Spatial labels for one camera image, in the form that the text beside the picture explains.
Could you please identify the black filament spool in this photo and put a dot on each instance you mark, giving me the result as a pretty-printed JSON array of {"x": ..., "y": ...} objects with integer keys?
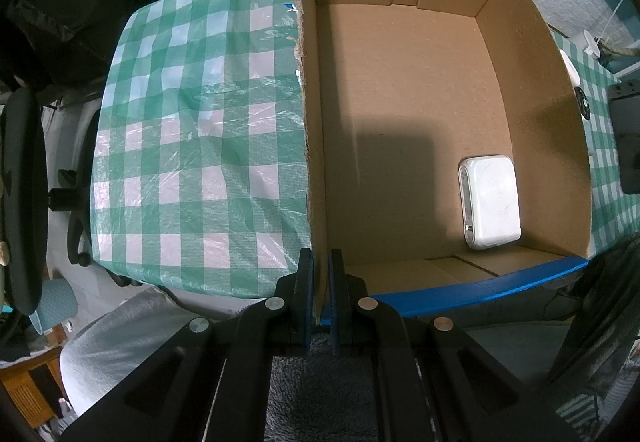
[{"x": 583, "y": 104}]

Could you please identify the teal stool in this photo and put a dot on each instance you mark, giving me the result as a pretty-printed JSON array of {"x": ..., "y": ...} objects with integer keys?
[{"x": 55, "y": 304}]

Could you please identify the wooden furniture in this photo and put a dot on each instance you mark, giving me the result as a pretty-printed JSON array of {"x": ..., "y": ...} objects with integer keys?
[{"x": 30, "y": 387}]

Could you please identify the blue tape scrap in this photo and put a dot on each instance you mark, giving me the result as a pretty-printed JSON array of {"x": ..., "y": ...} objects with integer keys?
[{"x": 290, "y": 8}]

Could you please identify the black chair base with wheels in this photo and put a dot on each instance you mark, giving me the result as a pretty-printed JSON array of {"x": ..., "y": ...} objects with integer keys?
[{"x": 75, "y": 222}]

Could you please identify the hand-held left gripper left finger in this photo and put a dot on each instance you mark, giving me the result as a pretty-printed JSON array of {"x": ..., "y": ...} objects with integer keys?
[{"x": 309, "y": 322}]

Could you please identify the green checkered tablecloth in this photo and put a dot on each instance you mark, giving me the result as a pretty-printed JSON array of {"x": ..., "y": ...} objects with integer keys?
[{"x": 175, "y": 147}]

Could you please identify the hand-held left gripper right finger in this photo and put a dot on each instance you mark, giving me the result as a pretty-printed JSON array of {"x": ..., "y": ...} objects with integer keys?
[{"x": 334, "y": 332}]

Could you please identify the dark grey fleece cloth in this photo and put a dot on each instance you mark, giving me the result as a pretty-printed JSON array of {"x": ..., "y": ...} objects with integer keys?
[{"x": 320, "y": 397}]

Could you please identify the dark striped cloth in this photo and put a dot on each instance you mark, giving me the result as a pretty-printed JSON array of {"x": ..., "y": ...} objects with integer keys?
[{"x": 605, "y": 322}]

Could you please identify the white power bank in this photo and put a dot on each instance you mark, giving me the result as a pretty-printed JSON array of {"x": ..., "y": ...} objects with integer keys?
[{"x": 492, "y": 202}]

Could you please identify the white rounded charger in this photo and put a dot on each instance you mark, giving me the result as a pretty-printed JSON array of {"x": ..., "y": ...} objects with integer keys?
[{"x": 570, "y": 67}]

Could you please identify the cardboard box with blue edge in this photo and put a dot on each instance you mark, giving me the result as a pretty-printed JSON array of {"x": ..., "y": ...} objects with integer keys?
[{"x": 410, "y": 97}]

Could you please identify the white plastic holder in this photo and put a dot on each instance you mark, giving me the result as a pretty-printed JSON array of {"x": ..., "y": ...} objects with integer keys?
[{"x": 591, "y": 44}]

